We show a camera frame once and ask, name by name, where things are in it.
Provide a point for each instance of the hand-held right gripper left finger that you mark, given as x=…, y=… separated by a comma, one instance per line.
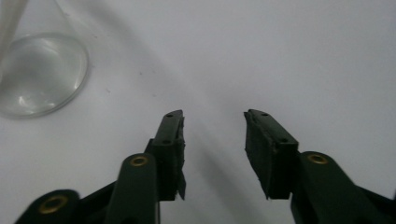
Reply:
x=166, y=155

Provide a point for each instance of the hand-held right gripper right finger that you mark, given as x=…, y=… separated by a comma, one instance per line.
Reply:
x=274, y=161

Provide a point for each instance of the clear glass conical flask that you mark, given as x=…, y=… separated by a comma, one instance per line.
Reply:
x=37, y=71

